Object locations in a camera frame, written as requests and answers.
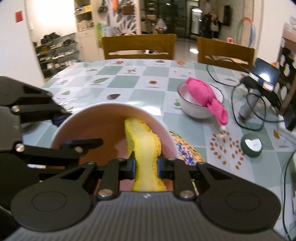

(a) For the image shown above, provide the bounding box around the white bowl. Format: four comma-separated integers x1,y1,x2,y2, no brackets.
176,81,225,120

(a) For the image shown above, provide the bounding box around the black cable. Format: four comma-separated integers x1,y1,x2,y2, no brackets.
206,58,296,239

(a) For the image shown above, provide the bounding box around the left wooden chair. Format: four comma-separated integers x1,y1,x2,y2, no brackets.
102,34,177,60

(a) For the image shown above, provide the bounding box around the white shelf cabinet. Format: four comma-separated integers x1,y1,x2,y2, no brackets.
74,0,104,62

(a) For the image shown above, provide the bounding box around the patterned tablecloth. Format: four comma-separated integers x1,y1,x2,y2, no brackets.
23,58,296,237

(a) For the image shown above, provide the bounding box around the pink cloth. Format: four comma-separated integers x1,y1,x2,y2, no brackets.
185,77,228,126

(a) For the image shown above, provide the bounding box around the pink ceramic bowl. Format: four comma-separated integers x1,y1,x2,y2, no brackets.
51,102,179,166

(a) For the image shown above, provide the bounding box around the wooden chair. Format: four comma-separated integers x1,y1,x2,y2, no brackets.
197,37,255,70
102,34,177,60

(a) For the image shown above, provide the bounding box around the shoe rack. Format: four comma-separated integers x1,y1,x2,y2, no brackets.
33,32,80,79

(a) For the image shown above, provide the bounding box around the yellow sponge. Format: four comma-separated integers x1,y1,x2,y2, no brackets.
125,118,167,192

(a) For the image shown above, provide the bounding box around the brown cabinet with stickers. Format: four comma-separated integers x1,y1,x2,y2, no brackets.
276,23,295,131

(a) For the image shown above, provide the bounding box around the colourful woven placemat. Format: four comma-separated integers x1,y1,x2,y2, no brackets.
169,130,204,166

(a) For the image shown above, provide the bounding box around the right wooden chair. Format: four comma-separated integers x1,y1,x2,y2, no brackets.
197,37,255,70

